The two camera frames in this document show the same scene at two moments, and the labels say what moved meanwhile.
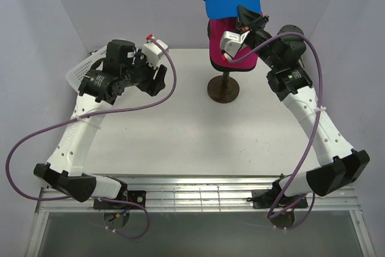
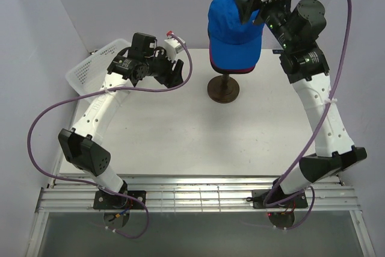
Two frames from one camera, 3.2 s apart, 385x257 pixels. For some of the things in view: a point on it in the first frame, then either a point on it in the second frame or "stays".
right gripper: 245,17 -> 246,6
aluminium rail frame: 201,194 stays
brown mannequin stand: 223,89 stays
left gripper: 151,85 -> 171,78
